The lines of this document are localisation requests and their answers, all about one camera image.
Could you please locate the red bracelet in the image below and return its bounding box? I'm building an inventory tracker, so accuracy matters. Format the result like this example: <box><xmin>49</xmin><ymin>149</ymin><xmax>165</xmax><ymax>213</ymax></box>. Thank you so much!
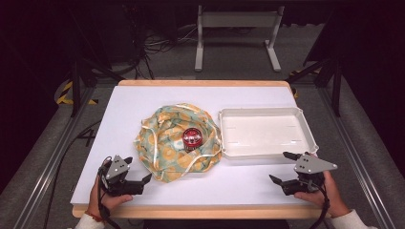
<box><xmin>83</xmin><ymin>209</ymin><xmax>105</xmax><ymax>223</ymax></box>

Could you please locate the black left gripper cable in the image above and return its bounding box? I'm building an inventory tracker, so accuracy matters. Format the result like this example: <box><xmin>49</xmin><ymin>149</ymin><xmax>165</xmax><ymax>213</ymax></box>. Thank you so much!
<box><xmin>96</xmin><ymin>156</ymin><xmax>122</xmax><ymax>229</ymax></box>

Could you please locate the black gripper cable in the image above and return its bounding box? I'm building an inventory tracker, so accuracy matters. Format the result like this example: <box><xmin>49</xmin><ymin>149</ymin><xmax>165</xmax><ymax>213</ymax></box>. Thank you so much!
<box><xmin>96</xmin><ymin>156</ymin><xmax>122</xmax><ymax>229</ymax></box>
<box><xmin>305</xmin><ymin>182</ymin><xmax>331</xmax><ymax>229</ymax></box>

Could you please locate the black tripod stand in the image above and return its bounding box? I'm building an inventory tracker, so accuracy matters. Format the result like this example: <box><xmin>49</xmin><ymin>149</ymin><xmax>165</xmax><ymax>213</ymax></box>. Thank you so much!
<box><xmin>285</xmin><ymin>44</ymin><xmax>345</xmax><ymax>118</ymax></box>
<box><xmin>65</xmin><ymin>18</ymin><xmax>126</xmax><ymax>118</ymax></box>

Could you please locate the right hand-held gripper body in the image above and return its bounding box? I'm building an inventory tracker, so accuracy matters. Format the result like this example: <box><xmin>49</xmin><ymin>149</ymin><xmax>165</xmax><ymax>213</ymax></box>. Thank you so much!
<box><xmin>281</xmin><ymin>152</ymin><xmax>338</xmax><ymax>197</ymax></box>

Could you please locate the person's left hand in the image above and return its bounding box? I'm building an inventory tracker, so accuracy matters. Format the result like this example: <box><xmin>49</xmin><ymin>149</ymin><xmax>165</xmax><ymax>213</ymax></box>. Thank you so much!
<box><xmin>87</xmin><ymin>175</ymin><xmax>135</xmax><ymax>219</ymax></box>

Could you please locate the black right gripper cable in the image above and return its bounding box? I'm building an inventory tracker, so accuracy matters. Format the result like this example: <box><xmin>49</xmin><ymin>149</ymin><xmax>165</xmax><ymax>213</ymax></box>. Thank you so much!
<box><xmin>305</xmin><ymin>182</ymin><xmax>331</xmax><ymax>229</ymax></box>

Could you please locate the black floor cable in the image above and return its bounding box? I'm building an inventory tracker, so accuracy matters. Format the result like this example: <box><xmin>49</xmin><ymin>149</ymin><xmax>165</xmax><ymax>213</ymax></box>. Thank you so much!
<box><xmin>42</xmin><ymin>119</ymin><xmax>103</xmax><ymax>229</ymax></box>

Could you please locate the green yellow patterned drawstring bag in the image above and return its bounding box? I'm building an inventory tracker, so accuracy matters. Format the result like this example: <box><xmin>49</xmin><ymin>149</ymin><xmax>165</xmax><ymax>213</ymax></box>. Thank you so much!
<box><xmin>133</xmin><ymin>102</ymin><xmax>224</xmax><ymax>184</ymax></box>

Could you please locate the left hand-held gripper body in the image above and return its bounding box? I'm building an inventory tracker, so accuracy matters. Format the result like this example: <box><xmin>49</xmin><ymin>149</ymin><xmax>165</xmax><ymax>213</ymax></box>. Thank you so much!
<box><xmin>97</xmin><ymin>155</ymin><xmax>145</xmax><ymax>197</ymax></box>

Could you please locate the red round can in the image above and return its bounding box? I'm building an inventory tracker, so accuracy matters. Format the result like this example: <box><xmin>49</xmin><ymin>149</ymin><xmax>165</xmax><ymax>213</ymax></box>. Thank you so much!
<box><xmin>181</xmin><ymin>127</ymin><xmax>204</xmax><ymax>152</ymax></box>

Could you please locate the white plastic tray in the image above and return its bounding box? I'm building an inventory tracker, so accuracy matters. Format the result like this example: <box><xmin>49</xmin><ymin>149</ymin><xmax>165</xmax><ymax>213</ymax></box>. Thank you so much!
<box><xmin>217</xmin><ymin>106</ymin><xmax>320</xmax><ymax>160</ymax></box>

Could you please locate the white metal stand frame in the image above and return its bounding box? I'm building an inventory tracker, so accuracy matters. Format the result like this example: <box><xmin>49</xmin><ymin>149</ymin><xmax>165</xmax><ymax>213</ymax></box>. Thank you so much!
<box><xmin>194</xmin><ymin>4</ymin><xmax>286</xmax><ymax>73</ymax></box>

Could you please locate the tangle of black floor cables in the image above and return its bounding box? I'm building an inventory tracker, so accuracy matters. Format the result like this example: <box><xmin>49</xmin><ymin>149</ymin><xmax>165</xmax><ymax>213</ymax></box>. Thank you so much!
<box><xmin>122</xmin><ymin>6</ymin><xmax>199</xmax><ymax>81</ymax></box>

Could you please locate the yellow black hazard tape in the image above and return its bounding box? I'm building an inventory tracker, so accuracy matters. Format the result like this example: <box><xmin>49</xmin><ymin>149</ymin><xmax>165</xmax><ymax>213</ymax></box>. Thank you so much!
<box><xmin>55</xmin><ymin>80</ymin><xmax>98</xmax><ymax>106</ymax></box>

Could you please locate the aluminium floor rail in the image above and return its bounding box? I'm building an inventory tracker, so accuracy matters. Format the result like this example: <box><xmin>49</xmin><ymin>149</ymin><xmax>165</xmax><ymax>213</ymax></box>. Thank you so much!
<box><xmin>11</xmin><ymin>86</ymin><xmax>96</xmax><ymax>229</ymax></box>
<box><xmin>318</xmin><ymin>85</ymin><xmax>397</xmax><ymax>229</ymax></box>

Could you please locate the person's right hand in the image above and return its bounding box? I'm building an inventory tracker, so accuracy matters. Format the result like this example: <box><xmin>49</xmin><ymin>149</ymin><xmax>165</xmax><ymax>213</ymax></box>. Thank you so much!
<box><xmin>293</xmin><ymin>170</ymin><xmax>351</xmax><ymax>219</ymax></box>

